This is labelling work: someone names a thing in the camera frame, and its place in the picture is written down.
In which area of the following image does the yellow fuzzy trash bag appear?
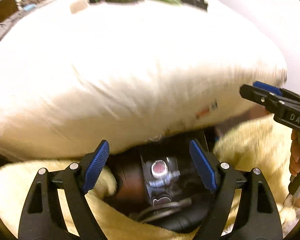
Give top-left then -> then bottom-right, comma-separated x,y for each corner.
0,115 -> 300,239

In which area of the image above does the dark trash inside bag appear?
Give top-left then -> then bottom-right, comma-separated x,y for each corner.
104,129 -> 213,233

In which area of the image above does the person's right hand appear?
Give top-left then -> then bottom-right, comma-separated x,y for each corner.
289,129 -> 300,208

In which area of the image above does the cream cartoon print blanket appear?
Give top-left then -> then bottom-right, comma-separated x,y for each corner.
0,0 -> 287,160

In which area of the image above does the grey patterned bed sheet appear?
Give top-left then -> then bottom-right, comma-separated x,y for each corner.
0,9 -> 28,41

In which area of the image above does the small blue object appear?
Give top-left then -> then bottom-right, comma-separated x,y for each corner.
23,4 -> 37,11

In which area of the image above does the brown wooden headboard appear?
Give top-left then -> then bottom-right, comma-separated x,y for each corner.
0,0 -> 18,23

